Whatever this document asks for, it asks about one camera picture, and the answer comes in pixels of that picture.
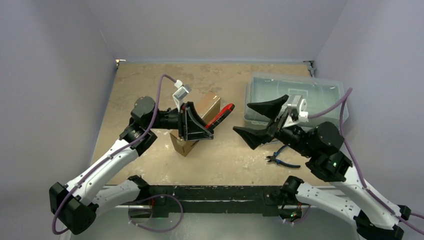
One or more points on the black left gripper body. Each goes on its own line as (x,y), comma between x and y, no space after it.
(170,119)

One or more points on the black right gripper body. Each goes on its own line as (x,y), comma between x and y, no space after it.
(276,124)

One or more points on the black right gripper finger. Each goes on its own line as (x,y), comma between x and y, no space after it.
(254,137)
(269,109)

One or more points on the brown cardboard express box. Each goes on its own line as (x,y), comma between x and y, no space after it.
(207,108)

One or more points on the red black utility knife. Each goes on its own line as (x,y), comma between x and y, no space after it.
(220,117)

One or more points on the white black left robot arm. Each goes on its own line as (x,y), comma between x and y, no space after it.
(137,137)

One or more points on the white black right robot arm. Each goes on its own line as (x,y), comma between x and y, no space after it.
(374,217)

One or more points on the clear plastic storage bin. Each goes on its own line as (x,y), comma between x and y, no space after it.
(319,93)

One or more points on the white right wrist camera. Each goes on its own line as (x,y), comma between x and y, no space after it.
(296,111)

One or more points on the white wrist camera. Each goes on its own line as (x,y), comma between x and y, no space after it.
(182,90)
(296,111)

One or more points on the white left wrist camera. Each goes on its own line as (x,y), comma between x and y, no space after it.
(182,90)

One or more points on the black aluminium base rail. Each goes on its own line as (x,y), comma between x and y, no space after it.
(266,200)

